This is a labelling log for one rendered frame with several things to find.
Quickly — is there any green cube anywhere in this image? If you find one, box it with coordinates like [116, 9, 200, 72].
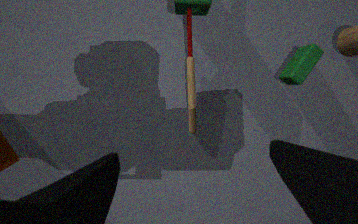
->
[174, 0, 212, 16]

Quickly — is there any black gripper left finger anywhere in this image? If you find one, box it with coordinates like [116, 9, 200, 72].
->
[0, 153, 120, 224]

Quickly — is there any red string with wooden stick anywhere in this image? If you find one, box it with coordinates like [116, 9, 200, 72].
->
[187, 7, 196, 134]

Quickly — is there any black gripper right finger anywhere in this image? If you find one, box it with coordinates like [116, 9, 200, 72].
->
[269, 140, 358, 224]

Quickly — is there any small green block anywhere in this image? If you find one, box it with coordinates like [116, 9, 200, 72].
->
[279, 44, 324, 85]

